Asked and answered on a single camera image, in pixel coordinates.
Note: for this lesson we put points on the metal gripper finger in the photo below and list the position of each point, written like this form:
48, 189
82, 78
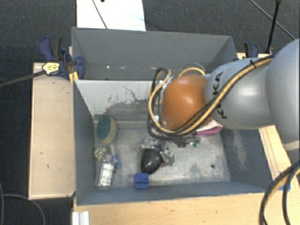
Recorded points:
147, 144
167, 157

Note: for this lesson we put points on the black oval object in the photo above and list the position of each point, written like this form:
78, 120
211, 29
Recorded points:
150, 163

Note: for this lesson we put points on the grey metal bin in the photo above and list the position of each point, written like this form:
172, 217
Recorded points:
187, 172

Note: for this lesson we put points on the blue ribbed block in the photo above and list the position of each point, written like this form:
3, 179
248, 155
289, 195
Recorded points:
141, 181

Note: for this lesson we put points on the pink and white cloth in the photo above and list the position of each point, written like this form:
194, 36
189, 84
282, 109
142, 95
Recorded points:
209, 129

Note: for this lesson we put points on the green and yellow round sponge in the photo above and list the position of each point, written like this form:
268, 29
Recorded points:
106, 128

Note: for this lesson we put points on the white spotted small ball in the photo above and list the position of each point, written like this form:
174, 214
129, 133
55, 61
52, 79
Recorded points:
99, 152

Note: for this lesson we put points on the clear plastic bottle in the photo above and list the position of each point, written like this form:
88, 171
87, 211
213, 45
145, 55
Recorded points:
103, 173

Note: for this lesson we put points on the pale wood board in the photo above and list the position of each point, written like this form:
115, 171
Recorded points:
51, 135

